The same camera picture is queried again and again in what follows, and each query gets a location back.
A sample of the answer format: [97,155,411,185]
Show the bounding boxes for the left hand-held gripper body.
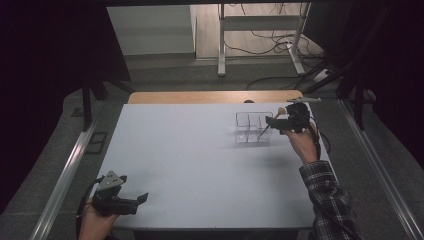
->
[92,170,139,217]

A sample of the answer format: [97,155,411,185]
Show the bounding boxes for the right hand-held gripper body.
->
[281,96,323,135]

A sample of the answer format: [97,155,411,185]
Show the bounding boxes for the makeup brush with black handle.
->
[258,106,288,139]

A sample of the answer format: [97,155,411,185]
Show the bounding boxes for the clear acrylic organizer box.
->
[234,110,275,145]

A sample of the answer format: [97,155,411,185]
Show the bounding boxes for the person's right hand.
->
[283,122,321,165]

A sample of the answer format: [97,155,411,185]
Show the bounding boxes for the person's left hand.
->
[78,199,120,240]

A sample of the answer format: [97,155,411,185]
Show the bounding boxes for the white power strip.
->
[312,68,332,83]

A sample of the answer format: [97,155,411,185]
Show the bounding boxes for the black metal stand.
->
[302,3,396,131]
[80,74,135,132]

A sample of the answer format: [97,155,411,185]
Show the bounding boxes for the white cabinet panel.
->
[106,4,198,56]

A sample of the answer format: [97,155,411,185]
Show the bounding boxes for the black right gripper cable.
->
[307,114,363,240]

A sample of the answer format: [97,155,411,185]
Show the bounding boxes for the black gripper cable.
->
[307,114,363,240]
[75,175,105,236]

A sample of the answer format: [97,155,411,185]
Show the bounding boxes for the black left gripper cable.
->
[75,175,105,236]

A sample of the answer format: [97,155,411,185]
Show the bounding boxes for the thin black table cable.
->
[320,132,332,154]

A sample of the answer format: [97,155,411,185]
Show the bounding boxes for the aluminium rail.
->
[29,119,98,240]
[337,98,424,240]

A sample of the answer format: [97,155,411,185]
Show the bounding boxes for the tangled black floor cables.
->
[222,29,325,58]

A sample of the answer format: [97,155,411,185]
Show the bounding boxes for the white metal desk frame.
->
[217,3,313,78]

